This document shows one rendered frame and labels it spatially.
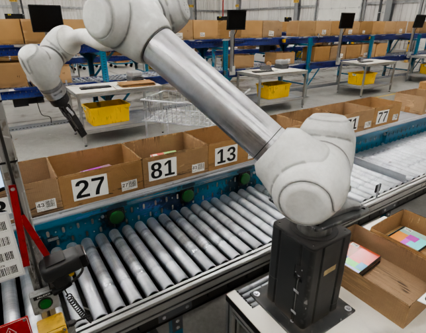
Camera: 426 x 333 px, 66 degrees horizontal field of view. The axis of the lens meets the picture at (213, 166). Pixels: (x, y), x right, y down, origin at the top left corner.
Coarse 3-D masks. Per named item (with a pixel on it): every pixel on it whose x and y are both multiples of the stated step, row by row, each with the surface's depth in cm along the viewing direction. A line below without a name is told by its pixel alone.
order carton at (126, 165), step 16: (64, 160) 172; (80, 160) 176; (96, 160) 181; (112, 160) 186; (128, 160) 182; (64, 176) 146; (80, 176) 150; (112, 176) 158; (128, 176) 163; (64, 192) 148; (112, 192) 161; (128, 192) 166; (64, 208) 151
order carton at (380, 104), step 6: (354, 102) 292; (360, 102) 297; (366, 102) 302; (372, 102) 303; (378, 102) 299; (384, 102) 294; (390, 102) 290; (396, 102) 285; (378, 108) 264; (384, 108) 269; (390, 108) 274; (396, 108) 279; (390, 114) 277; (390, 120) 280; (396, 120) 286; (372, 126) 268
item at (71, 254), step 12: (60, 252) 91; (72, 252) 90; (84, 252) 91; (48, 264) 87; (60, 264) 88; (72, 264) 89; (84, 264) 91; (48, 276) 86; (60, 276) 88; (60, 288) 91
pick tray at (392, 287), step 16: (352, 240) 150; (368, 240) 143; (384, 240) 137; (384, 256) 138; (400, 256) 133; (416, 256) 127; (352, 272) 119; (368, 272) 131; (384, 272) 131; (400, 272) 131; (416, 272) 129; (352, 288) 121; (368, 288) 115; (384, 288) 123; (400, 288) 123; (416, 288) 123; (368, 304) 117; (384, 304) 111; (400, 304) 106; (416, 304) 107; (400, 320) 108
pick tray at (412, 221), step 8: (392, 216) 154; (400, 216) 159; (408, 216) 157; (416, 216) 154; (376, 224) 146; (384, 224) 151; (392, 224) 156; (400, 224) 162; (408, 224) 158; (416, 224) 155; (424, 224) 152; (376, 232) 142; (384, 232) 154; (392, 232) 156; (424, 232) 153; (392, 240) 137; (408, 248) 132; (424, 248) 145; (424, 256) 127
